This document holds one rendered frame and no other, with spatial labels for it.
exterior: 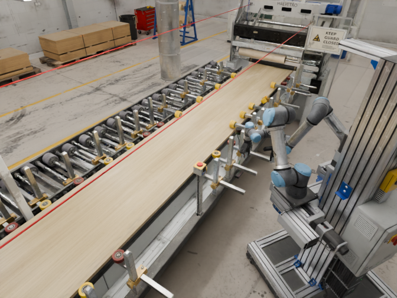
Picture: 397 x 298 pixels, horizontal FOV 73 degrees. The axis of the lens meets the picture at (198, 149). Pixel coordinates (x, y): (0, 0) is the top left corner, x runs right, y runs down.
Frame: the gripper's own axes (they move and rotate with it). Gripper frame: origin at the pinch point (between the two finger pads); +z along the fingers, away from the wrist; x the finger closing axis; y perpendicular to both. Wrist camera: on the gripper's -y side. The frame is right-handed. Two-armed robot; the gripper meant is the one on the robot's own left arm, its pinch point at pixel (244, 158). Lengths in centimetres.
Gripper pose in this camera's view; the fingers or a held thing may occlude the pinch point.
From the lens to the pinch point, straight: 245.6
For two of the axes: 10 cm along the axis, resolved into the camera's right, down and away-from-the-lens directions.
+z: -0.1, 8.0, 6.0
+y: 5.4, -5.0, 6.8
